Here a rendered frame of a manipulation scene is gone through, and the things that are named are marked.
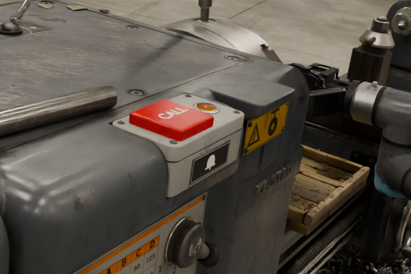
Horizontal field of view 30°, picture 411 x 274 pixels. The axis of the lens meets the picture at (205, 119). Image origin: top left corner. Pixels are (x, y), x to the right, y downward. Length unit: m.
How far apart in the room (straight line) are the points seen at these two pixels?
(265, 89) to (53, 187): 0.35
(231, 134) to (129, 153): 0.14
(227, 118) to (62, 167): 0.21
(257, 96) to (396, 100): 0.59
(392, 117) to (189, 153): 0.75
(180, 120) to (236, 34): 0.50
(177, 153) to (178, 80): 0.19
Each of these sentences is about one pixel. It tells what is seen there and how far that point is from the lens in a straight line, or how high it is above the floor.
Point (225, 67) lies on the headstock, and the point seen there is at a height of 1.25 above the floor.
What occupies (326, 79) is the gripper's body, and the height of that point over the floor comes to 1.11.
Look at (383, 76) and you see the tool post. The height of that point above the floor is 1.05.
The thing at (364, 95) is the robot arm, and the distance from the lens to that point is 1.42.
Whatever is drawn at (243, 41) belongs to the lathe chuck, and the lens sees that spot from 1.19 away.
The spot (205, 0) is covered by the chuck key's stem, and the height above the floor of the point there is 1.27.
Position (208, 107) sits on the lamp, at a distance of 0.78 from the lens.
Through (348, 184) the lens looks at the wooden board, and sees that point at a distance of 1.55.
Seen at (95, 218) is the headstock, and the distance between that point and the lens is 0.62.
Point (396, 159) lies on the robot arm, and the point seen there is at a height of 1.01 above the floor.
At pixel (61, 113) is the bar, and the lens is 0.71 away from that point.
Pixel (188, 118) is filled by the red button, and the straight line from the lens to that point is 0.72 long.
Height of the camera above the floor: 1.53
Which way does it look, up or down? 21 degrees down
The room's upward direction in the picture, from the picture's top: 8 degrees clockwise
